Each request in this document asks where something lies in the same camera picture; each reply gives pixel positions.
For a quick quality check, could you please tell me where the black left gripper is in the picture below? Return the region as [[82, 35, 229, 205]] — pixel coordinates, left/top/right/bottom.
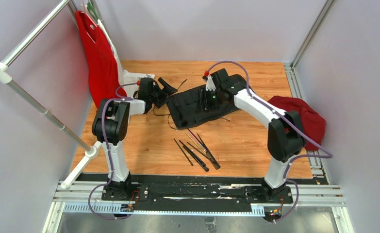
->
[[149, 79, 177, 109]]

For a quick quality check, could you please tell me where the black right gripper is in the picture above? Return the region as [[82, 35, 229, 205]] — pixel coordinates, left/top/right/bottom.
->
[[195, 88, 222, 116]]

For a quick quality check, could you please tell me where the black leather brush roll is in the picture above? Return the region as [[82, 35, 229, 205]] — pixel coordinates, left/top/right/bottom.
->
[[166, 85, 238, 130]]

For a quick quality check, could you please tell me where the gold handled makeup brush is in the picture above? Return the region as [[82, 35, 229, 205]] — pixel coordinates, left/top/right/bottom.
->
[[184, 132, 207, 154]]

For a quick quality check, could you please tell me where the black angled makeup brush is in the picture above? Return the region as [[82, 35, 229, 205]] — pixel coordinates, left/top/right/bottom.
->
[[179, 140, 209, 172]]

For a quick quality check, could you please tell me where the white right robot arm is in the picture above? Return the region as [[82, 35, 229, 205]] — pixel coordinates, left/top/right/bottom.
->
[[203, 69, 308, 202]]

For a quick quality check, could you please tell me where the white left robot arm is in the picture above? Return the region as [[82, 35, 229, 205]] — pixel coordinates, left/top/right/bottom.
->
[[92, 77, 178, 200]]

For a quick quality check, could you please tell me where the thin black makeup brush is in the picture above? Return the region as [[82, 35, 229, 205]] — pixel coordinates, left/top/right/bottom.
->
[[173, 138, 194, 166]]

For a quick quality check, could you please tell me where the red shirt on hanger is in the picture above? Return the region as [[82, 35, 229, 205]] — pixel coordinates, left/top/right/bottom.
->
[[75, 10, 120, 107]]

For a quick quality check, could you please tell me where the dark red cloth pile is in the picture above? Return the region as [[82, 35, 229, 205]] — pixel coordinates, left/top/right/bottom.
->
[[268, 96, 326, 145]]

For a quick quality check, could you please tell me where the green clothes hanger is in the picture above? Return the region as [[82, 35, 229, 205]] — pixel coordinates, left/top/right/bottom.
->
[[86, 0, 99, 22]]

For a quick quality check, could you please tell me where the white garment rack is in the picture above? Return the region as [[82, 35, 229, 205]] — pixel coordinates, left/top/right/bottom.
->
[[0, 0, 101, 189]]

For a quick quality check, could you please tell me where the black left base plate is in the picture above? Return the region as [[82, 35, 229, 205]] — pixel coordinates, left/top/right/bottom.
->
[[101, 182, 150, 202]]

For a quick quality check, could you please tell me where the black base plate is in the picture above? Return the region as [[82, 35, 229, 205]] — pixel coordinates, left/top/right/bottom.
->
[[243, 186, 294, 204], [101, 182, 150, 202]]

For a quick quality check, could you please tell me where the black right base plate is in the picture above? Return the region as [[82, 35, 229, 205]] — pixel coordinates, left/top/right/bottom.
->
[[243, 186, 294, 204]]

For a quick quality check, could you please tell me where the aluminium right rail frame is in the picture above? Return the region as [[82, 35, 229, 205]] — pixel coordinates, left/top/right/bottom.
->
[[283, 0, 336, 184]]

